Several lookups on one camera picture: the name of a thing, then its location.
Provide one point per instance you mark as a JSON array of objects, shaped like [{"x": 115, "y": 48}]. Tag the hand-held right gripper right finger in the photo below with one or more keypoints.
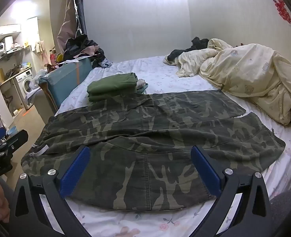
[{"x": 205, "y": 170}]

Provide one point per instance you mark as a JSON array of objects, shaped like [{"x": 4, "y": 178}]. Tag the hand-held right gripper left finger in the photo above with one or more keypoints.
[{"x": 75, "y": 170}]

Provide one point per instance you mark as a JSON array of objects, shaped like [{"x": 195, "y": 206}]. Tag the camouflage pants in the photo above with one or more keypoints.
[{"x": 145, "y": 133}]

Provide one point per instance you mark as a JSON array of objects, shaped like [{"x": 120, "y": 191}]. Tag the folded green pants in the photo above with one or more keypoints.
[{"x": 110, "y": 85}]

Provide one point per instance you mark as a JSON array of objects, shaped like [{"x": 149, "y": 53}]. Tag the person's left hand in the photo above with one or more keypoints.
[{"x": 1, "y": 202}]

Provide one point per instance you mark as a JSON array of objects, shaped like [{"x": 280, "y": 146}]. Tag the blue bowl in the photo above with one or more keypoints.
[{"x": 12, "y": 130}]

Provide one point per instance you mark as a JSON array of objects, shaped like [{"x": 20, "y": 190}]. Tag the white washing machine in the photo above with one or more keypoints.
[{"x": 24, "y": 86}]

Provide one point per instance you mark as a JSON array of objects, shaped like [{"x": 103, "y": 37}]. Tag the kitchen counter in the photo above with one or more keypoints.
[{"x": 9, "y": 77}]

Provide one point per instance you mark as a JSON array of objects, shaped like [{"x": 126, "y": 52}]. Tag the person's leg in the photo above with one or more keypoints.
[{"x": 287, "y": 212}]

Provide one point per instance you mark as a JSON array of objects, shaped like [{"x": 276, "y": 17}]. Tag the pink hanging towel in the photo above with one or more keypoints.
[{"x": 40, "y": 50}]

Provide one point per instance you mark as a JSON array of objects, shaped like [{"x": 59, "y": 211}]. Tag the small white teal cloth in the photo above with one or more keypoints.
[{"x": 141, "y": 85}]

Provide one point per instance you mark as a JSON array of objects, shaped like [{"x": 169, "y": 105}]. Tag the cream printed quilt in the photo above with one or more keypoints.
[{"x": 246, "y": 69}]

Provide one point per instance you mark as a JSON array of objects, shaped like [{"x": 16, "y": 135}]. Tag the pile of dark clothes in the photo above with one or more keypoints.
[{"x": 81, "y": 44}]

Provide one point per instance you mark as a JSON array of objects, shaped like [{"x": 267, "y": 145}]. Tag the black clothing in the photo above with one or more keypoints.
[{"x": 199, "y": 43}]

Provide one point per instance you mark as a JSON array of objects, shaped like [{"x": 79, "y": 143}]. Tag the hanging pink garment cover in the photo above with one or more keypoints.
[{"x": 69, "y": 17}]

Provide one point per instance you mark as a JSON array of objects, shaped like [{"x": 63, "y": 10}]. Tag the white wall cabinet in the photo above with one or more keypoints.
[{"x": 6, "y": 30}]

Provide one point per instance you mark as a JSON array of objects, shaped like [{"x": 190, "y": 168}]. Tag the red wall decoration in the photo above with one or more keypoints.
[{"x": 282, "y": 9}]

